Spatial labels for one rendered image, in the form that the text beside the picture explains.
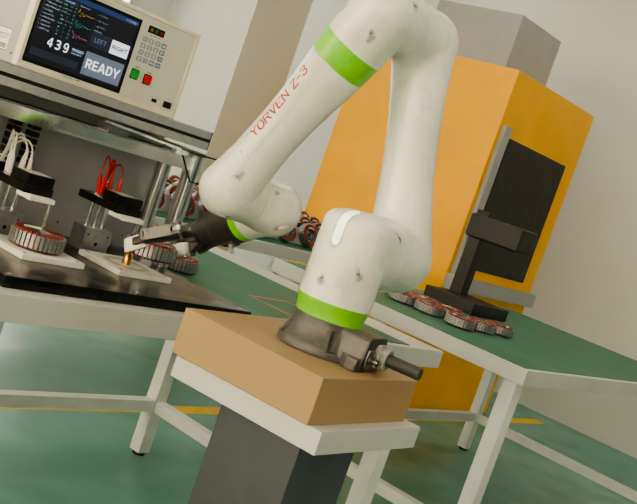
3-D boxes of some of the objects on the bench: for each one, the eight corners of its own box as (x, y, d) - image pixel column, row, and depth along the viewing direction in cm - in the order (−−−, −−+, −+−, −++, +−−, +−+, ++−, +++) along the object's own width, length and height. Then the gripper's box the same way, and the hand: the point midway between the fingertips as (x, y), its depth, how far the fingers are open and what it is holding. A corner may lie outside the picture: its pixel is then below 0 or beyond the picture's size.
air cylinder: (105, 254, 233) (113, 232, 232) (79, 249, 227) (87, 226, 226) (92, 248, 236) (100, 225, 235) (67, 243, 230) (74, 220, 229)
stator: (72, 260, 204) (77, 242, 203) (23, 250, 195) (29, 232, 195) (44, 244, 211) (50, 227, 211) (-3, 234, 203) (2, 217, 203)
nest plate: (83, 269, 205) (85, 263, 204) (21, 259, 193) (23, 253, 193) (43, 247, 214) (44, 241, 214) (-19, 236, 202) (-17, 230, 202)
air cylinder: (16, 238, 214) (24, 213, 213) (-14, 232, 208) (-6, 207, 207) (4, 231, 217) (12, 207, 216) (-27, 225, 211) (-19, 200, 211)
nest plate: (170, 284, 223) (172, 278, 223) (118, 275, 212) (120, 269, 212) (129, 262, 233) (131, 257, 233) (77, 253, 221) (79, 248, 221)
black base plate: (248, 321, 224) (252, 311, 224) (2, 287, 174) (6, 275, 174) (122, 256, 253) (125, 247, 253) (-120, 211, 204) (-117, 200, 204)
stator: (198, 279, 258) (203, 265, 258) (156, 266, 255) (161, 252, 254) (193, 270, 269) (197, 257, 268) (152, 258, 265) (157, 245, 265)
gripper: (180, 234, 196) (104, 259, 209) (259, 252, 214) (185, 273, 227) (178, 197, 198) (103, 224, 211) (257, 218, 216) (183, 241, 229)
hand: (151, 248), depth 218 cm, fingers closed on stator, 11 cm apart
